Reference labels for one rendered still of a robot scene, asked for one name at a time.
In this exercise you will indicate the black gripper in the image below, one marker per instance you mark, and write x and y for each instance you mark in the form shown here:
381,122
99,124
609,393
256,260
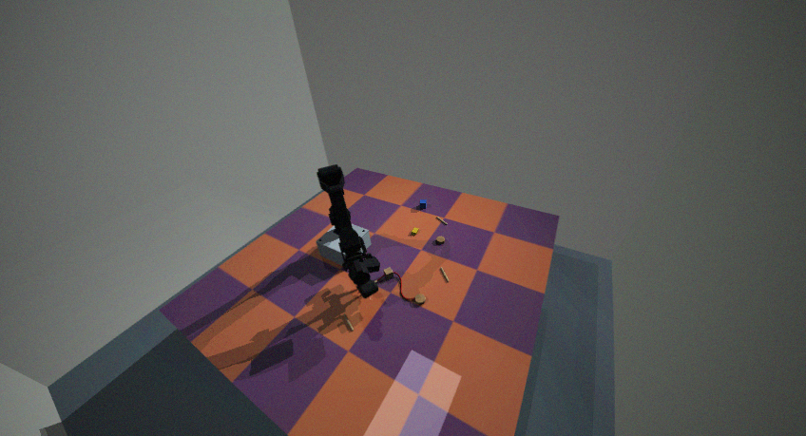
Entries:
367,289

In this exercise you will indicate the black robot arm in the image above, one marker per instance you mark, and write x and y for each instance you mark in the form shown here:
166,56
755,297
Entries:
331,180

